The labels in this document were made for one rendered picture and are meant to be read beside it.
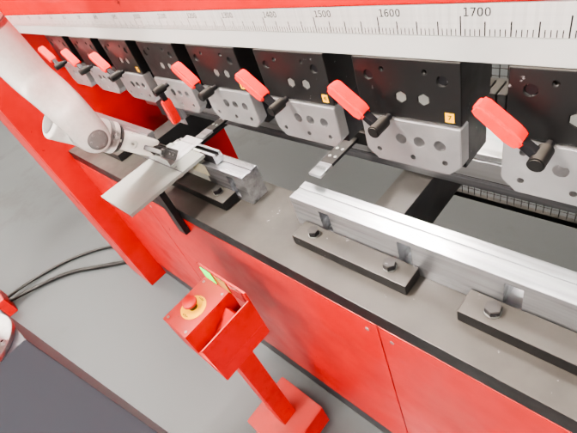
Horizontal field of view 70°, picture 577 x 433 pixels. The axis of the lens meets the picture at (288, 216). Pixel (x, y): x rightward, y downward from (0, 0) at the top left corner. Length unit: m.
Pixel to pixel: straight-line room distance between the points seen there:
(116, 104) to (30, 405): 1.37
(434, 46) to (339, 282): 0.53
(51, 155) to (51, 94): 1.02
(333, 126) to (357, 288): 0.35
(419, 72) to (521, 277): 0.38
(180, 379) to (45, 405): 0.98
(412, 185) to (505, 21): 0.63
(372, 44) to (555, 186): 0.27
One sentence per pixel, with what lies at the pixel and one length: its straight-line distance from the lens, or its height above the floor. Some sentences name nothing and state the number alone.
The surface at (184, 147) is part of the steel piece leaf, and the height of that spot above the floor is 1.00.
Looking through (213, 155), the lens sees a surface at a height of 1.00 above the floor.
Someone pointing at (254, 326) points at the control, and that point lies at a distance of 1.08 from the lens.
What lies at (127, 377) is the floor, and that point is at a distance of 2.21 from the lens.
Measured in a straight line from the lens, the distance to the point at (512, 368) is 0.78.
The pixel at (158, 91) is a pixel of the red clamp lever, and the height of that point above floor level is 1.24.
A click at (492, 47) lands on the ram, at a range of 0.50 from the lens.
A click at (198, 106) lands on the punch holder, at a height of 1.20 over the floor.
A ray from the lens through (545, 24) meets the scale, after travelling 0.48.
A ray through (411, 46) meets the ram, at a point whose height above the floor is 1.36.
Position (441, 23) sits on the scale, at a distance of 0.51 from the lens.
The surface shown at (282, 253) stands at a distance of 0.99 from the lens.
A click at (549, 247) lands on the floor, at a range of 2.09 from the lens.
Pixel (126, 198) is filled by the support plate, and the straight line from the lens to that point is 1.21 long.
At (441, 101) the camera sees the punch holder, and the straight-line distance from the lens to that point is 0.56.
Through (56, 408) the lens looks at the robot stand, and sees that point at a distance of 1.16.
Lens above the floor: 1.58
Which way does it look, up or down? 41 degrees down
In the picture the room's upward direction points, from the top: 23 degrees counter-clockwise
